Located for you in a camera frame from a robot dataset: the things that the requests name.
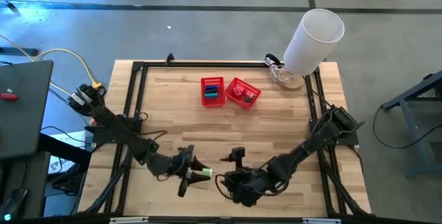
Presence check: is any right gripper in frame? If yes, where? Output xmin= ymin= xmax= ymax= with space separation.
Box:
xmin=220 ymin=146 xmax=274 ymax=208

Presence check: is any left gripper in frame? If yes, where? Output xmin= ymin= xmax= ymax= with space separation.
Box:
xmin=171 ymin=144 xmax=212 ymax=198

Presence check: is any red plastic mesh basket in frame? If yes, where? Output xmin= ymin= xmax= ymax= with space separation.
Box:
xmin=200 ymin=76 xmax=227 ymax=109
xmin=224 ymin=77 xmax=262 ymax=111

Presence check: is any white printed paper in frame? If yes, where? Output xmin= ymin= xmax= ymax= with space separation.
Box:
xmin=46 ymin=130 xmax=87 ymax=175

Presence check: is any white shade table lamp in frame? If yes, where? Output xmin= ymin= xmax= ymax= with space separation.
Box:
xmin=275 ymin=8 xmax=345 ymax=91

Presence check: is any dark grey desk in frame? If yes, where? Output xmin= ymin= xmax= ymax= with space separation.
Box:
xmin=0 ymin=59 xmax=55 ymax=220

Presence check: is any black computer mouse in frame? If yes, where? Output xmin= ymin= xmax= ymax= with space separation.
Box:
xmin=1 ymin=187 xmax=28 ymax=222

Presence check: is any black floor bar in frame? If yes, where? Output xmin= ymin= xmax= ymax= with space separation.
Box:
xmin=0 ymin=46 xmax=39 ymax=57

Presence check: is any white metal bracket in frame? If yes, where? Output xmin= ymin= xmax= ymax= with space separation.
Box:
xmin=109 ymin=216 xmax=149 ymax=224
xmin=302 ymin=217 xmax=343 ymax=224

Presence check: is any black metal table frame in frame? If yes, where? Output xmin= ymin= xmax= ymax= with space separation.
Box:
xmin=77 ymin=59 xmax=372 ymax=218

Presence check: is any white lamp cable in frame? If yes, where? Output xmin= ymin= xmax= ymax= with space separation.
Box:
xmin=264 ymin=53 xmax=288 ymax=82

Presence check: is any thin black power cable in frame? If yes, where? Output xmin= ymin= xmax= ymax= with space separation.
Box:
xmin=302 ymin=75 xmax=335 ymax=111

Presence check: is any yellow extension cable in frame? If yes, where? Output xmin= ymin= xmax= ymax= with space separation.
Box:
xmin=0 ymin=33 xmax=104 ymax=95

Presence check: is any black floor cable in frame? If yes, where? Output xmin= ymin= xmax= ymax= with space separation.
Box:
xmin=372 ymin=104 xmax=442 ymax=150

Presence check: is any blue-grey table frame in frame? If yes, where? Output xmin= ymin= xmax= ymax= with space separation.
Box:
xmin=381 ymin=70 xmax=442 ymax=178

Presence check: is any red handled tool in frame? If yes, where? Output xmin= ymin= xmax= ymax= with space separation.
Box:
xmin=0 ymin=88 xmax=19 ymax=101

